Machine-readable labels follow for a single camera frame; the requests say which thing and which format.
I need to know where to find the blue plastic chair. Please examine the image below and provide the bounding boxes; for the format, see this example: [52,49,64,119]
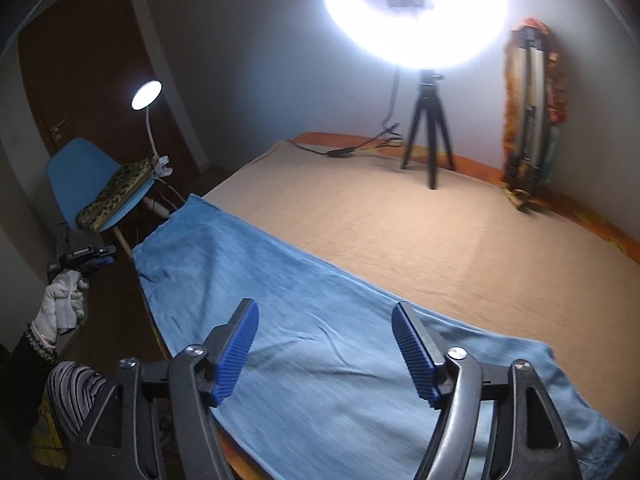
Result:
[46,138,154,259]

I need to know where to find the left hand in grey glove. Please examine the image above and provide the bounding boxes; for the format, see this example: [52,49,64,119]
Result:
[32,270,89,348]

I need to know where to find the brown wooden door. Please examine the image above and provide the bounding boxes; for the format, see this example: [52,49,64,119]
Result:
[17,0,200,188]

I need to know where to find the white gooseneck desk lamp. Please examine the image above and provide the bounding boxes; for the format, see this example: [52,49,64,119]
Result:
[130,79,174,179]

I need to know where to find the small black tripod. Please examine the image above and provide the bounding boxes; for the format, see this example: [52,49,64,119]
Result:
[400,70,456,191]

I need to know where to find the white ring light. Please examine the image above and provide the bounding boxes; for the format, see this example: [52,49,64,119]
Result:
[322,0,511,70]

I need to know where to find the light blue denim pants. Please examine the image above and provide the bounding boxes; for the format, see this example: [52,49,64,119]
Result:
[130,193,630,480]

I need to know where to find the orange patterned cloth on wall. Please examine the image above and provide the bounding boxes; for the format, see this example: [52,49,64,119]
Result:
[502,18,567,211]

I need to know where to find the left forearm in black sleeve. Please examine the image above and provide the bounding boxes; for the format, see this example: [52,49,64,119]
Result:
[1,323,58,445]

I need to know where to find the leopard print cushion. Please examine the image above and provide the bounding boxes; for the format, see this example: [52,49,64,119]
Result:
[75,158,152,233]

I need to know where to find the phone on ring light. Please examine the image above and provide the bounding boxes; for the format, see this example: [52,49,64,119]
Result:
[386,0,430,12]

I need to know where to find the black power cable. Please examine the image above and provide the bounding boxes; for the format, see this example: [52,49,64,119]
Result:
[290,66,404,158]

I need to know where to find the beige bed blanket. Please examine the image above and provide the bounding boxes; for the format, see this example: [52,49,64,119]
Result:
[206,142,639,436]

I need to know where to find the striped grey leg clothing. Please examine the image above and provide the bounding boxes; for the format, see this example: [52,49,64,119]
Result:
[46,361,107,448]

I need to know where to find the folded silver tripod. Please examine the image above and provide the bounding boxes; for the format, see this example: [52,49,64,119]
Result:
[504,26,548,210]

